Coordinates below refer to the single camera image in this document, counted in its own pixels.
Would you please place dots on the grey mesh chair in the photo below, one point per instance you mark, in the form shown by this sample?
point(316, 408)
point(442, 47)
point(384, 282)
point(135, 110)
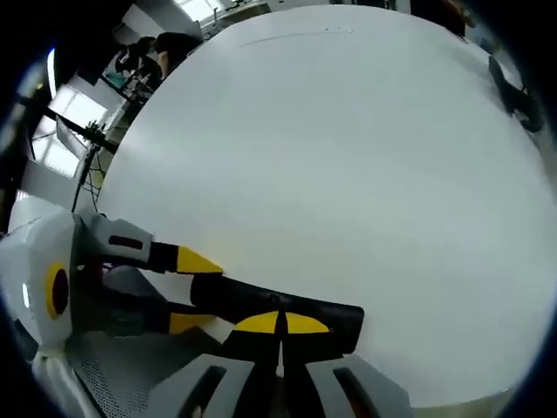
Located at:
point(113, 383)

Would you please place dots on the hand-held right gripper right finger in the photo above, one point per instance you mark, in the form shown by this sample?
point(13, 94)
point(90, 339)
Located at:
point(322, 379)

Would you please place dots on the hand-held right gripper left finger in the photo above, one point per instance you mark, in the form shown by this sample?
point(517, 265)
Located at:
point(243, 379)

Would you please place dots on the black remote control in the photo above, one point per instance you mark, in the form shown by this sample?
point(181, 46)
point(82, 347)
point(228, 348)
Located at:
point(243, 294)

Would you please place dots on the black headset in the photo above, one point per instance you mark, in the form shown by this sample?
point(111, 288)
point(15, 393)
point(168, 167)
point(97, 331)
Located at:
point(515, 98)

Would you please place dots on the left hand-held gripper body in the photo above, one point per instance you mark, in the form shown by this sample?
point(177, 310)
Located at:
point(30, 244)

